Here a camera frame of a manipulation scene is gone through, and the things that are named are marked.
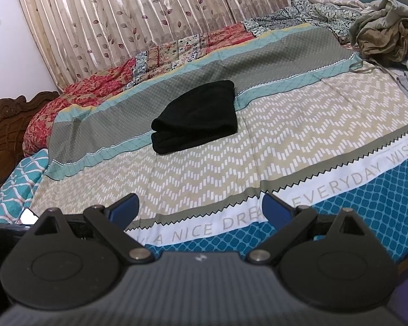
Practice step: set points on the olive cloth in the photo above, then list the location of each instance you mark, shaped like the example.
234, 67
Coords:
384, 30

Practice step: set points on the teal white patterned pillow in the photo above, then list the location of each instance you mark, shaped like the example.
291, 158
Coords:
17, 183

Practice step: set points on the beige leaf print curtain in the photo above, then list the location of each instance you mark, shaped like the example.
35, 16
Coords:
122, 13

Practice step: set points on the blue white patterned comforter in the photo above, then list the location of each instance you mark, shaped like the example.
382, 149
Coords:
309, 17

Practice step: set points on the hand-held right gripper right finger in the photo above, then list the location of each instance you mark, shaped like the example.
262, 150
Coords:
277, 209

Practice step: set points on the red floral patchwork quilt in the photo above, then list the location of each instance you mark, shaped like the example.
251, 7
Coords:
88, 88

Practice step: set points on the black pants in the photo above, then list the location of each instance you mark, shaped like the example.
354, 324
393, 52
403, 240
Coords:
197, 119

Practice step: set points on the carved wooden headboard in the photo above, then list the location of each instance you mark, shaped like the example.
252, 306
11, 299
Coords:
6, 125

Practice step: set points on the patterned bed sheet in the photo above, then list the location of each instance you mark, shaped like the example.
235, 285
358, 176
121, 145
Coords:
258, 142

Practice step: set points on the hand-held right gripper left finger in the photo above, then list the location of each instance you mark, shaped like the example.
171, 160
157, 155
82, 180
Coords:
122, 210

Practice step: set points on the smartphone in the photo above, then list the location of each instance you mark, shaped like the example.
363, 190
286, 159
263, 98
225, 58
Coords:
29, 215

